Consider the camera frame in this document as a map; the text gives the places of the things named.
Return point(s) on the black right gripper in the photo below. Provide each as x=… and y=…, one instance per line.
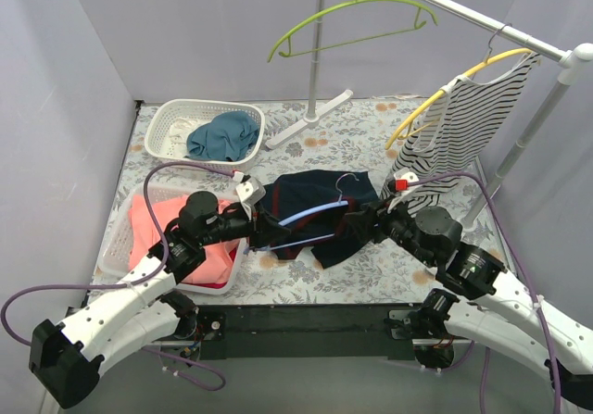
x=383, y=219

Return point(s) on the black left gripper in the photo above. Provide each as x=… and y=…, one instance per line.
x=258, y=221

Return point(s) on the blue hanger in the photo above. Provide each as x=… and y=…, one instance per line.
x=339, y=202

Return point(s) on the navy tank top red trim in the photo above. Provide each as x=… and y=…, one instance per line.
x=292, y=193

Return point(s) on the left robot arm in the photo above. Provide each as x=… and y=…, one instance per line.
x=69, y=358

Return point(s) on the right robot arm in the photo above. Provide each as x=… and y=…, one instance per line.
x=480, y=300

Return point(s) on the yellow hanger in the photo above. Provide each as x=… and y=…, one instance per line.
x=403, y=131

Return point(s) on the striped tank top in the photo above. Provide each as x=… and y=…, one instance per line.
x=453, y=131

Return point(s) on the green hanger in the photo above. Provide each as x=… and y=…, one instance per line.
x=283, y=47

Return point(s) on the pink cloth in basket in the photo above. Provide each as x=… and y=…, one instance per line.
x=214, y=272

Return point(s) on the floral table mat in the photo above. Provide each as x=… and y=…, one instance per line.
x=352, y=139

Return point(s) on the teal cloth in basket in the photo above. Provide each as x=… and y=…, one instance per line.
x=228, y=138

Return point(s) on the white cloth in basket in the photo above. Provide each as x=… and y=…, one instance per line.
x=180, y=130

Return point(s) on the white plastic basket front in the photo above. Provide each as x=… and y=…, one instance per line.
x=120, y=238

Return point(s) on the white clothes rack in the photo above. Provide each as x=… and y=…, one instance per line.
x=572, y=63

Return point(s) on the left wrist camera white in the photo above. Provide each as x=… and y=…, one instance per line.
x=249, y=191

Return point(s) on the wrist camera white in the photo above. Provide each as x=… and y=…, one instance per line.
x=249, y=191
x=401, y=188

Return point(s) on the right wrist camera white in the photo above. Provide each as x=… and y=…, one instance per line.
x=401, y=188

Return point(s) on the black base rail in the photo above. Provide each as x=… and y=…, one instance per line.
x=316, y=331

